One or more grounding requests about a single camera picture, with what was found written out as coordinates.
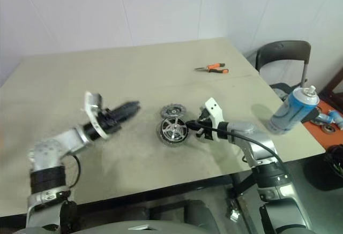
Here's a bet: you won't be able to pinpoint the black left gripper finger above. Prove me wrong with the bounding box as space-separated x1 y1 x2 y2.
118 107 141 125
113 100 141 117

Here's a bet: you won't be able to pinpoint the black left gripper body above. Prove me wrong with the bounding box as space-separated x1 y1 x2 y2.
98 107 123 136

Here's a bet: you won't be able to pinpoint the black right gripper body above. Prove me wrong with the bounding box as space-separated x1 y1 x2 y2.
196 118 215 141

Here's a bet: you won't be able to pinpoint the silver spoked rotor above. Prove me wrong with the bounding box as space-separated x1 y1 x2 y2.
160 116 188 140

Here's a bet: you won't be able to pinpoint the grey round motor lid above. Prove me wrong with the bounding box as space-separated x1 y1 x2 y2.
160 104 186 119

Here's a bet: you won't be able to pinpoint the motor housing with copper windings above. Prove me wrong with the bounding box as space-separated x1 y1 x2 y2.
155 116 190 146

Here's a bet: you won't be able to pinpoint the orange black pliers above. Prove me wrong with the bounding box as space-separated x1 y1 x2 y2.
195 63 229 74

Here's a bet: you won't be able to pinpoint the blue spray can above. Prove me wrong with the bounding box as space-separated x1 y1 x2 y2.
269 85 320 135

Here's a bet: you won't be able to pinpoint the black plastic chair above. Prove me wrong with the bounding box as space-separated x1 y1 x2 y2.
256 40 313 101

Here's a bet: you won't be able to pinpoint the blue white bottle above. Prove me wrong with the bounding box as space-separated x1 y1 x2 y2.
317 112 332 124
328 110 343 130

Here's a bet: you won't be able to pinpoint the black waste bin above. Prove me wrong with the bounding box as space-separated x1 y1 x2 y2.
305 144 343 192

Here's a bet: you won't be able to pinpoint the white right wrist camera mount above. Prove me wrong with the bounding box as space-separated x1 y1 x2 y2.
204 97 225 141

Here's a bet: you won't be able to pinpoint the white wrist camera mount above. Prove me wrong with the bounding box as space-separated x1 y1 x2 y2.
204 97 225 141
84 91 109 140

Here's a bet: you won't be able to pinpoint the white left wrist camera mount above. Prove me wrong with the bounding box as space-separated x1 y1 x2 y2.
84 91 109 140

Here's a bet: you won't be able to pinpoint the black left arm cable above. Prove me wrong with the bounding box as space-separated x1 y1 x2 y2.
57 153 81 192

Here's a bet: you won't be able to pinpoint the black table frame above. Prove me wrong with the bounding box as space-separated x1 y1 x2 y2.
71 168 258 213

